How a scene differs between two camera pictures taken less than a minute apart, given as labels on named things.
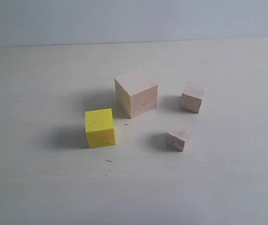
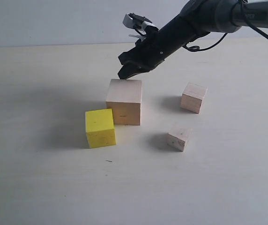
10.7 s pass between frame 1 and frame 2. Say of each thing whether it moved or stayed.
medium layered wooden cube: stayed
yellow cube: stayed
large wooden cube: moved
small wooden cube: stayed
